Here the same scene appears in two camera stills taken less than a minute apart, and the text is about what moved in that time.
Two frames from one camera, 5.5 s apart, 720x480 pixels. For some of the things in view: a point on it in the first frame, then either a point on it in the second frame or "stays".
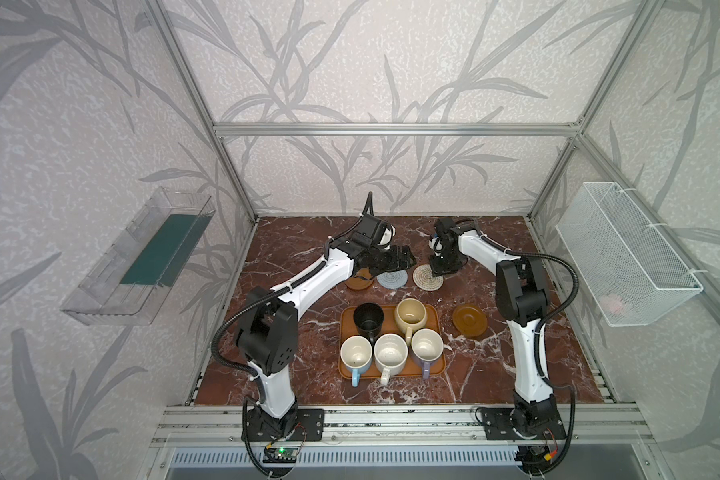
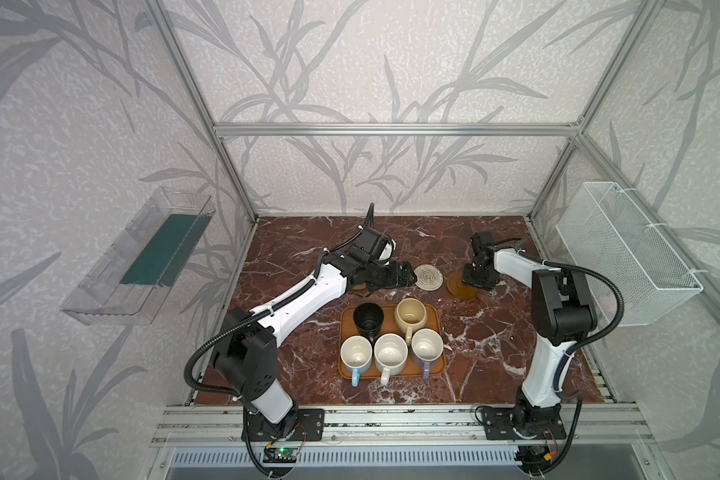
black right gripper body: (447, 260) → (477, 274)
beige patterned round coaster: (424, 279) stays
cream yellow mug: (410, 316) stays
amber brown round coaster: (469, 320) → (458, 287)
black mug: (368, 318) stays
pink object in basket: (611, 303) stays
